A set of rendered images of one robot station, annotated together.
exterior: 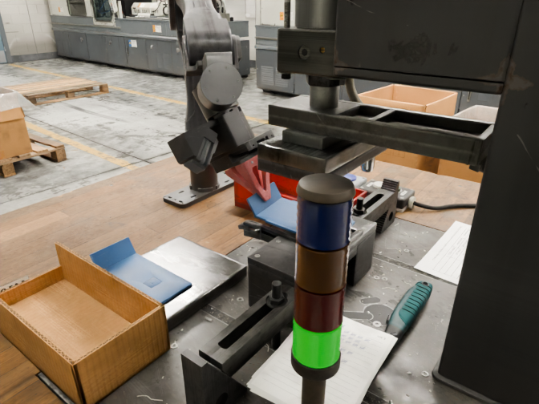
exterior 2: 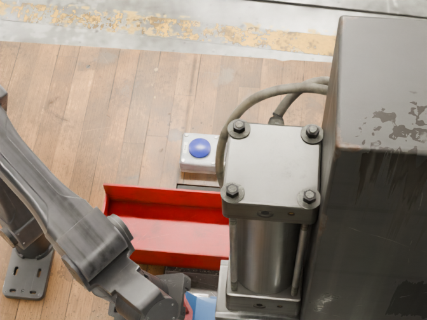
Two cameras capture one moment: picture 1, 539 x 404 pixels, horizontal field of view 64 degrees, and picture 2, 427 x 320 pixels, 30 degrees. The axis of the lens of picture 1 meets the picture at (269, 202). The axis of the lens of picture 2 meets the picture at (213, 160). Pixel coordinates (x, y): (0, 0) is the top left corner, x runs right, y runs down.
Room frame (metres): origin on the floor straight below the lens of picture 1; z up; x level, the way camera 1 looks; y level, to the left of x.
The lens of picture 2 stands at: (0.25, 0.16, 2.15)
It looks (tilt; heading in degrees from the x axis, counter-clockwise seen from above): 59 degrees down; 331
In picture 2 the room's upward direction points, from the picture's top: 3 degrees counter-clockwise
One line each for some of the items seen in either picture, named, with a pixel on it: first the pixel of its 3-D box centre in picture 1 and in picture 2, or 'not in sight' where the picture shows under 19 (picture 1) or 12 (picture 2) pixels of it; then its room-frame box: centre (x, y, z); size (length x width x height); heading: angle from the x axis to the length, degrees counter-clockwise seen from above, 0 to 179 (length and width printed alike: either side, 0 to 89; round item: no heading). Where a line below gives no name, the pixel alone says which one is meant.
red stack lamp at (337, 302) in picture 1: (318, 297); not in sight; (0.26, -0.04, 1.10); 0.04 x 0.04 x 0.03
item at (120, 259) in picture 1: (139, 269); not in sight; (0.54, 0.20, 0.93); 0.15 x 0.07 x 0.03; 52
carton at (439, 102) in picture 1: (400, 134); not in sight; (2.98, -0.94, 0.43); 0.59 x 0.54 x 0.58; 139
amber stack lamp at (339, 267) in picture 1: (321, 258); not in sight; (0.26, -0.04, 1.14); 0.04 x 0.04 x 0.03
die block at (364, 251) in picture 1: (314, 265); not in sight; (0.55, -0.07, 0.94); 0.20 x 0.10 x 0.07; 143
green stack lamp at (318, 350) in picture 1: (317, 333); not in sight; (0.26, -0.04, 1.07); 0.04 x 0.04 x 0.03
